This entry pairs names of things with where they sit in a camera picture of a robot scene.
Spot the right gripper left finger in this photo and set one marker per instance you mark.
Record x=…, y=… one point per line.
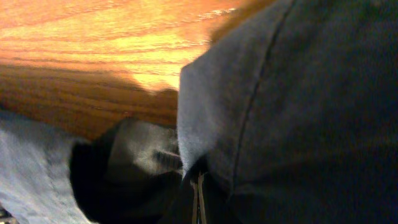
x=185, y=206

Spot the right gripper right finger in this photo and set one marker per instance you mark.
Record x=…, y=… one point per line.
x=212, y=208

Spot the navy blue shorts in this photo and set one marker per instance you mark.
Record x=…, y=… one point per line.
x=292, y=112

